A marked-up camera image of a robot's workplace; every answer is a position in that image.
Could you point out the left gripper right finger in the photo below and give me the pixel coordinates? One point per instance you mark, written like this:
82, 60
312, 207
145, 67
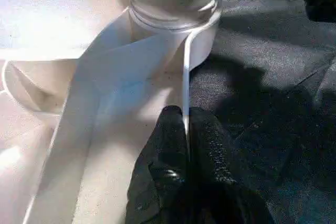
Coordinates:
226, 182

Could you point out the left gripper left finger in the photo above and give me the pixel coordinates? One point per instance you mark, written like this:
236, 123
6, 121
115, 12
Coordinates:
163, 177

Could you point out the white plastic table leg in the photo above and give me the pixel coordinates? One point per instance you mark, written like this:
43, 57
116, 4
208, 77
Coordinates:
168, 9

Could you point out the white plastic table top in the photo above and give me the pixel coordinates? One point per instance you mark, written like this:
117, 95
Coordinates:
52, 24

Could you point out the black work mat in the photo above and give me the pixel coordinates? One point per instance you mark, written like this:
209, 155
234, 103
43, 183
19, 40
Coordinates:
278, 103

